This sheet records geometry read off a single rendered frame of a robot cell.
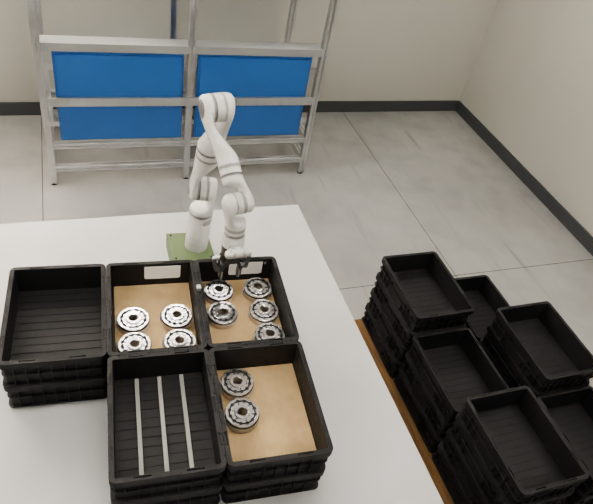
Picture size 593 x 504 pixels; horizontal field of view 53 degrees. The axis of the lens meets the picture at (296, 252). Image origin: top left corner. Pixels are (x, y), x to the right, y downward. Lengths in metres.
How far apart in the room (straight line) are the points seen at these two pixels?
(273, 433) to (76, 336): 0.71
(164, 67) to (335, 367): 2.17
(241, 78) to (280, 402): 2.37
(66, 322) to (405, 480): 1.21
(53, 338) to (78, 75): 1.96
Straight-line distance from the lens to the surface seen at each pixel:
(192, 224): 2.33
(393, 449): 2.07
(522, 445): 2.55
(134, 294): 2.16
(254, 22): 4.65
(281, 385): 1.94
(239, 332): 2.05
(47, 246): 2.56
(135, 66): 3.66
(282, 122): 4.04
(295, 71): 3.88
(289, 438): 1.84
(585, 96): 4.66
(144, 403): 1.88
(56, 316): 2.12
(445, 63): 5.49
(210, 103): 1.91
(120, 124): 3.83
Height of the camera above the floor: 2.40
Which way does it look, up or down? 41 degrees down
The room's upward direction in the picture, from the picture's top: 12 degrees clockwise
